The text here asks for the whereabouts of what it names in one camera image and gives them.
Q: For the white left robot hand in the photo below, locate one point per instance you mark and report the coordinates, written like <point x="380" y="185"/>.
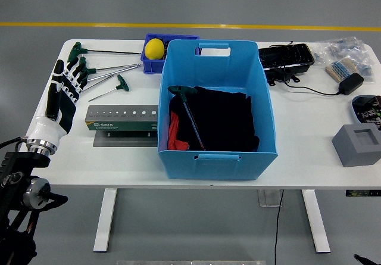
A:
<point x="50" y="128"/>

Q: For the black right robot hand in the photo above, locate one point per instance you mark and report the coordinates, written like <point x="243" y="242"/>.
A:
<point x="361" y="260"/>

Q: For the grey green wrench holder stand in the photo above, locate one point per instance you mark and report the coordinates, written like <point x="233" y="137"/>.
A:
<point x="125" y="125"/>

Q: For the light blue folding box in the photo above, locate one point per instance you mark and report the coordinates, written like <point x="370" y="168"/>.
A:
<point x="220" y="166"/>

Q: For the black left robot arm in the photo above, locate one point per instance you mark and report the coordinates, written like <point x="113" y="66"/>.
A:
<point x="18" y="193"/>

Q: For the black box with mounting lugs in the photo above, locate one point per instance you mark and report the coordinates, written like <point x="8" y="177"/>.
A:
<point x="281" y="74"/>

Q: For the white table leg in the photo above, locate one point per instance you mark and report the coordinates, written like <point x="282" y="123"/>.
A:
<point x="317" y="223"/>
<point x="104" y="220"/>

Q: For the table height control panel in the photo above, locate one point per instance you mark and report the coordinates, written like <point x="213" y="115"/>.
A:
<point x="363" y="193"/>

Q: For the grey block with square recess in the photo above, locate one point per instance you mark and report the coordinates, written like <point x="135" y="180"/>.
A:
<point x="354" y="152"/>

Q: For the metal floor plate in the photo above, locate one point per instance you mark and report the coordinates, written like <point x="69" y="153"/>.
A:
<point x="268" y="199"/>

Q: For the small dark blue bin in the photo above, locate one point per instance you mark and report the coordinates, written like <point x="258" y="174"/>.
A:
<point x="150" y="65"/>

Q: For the red cloth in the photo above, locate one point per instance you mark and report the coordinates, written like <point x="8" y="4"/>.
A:
<point x="173" y="132"/>

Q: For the yellow ball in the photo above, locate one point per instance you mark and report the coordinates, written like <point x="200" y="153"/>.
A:
<point x="154" y="48"/>

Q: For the electronic parts in bin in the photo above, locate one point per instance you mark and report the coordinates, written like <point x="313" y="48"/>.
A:
<point x="370" y="111"/>

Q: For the light blue parts bin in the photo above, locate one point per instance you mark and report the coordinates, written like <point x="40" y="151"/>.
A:
<point x="354" y="110"/>

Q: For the black power adapter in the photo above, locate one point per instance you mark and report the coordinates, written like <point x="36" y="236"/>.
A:
<point x="351" y="83"/>

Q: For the black cloth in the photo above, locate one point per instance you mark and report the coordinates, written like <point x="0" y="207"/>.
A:
<point x="229" y="122"/>

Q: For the taped resistor bundle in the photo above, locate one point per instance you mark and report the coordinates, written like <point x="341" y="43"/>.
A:
<point x="340" y="68"/>

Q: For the clear bags of components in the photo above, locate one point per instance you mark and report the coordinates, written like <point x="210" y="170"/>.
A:
<point x="342" y="49"/>

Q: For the black plastic tray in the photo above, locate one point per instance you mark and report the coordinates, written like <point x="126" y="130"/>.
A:
<point x="285" y="55"/>

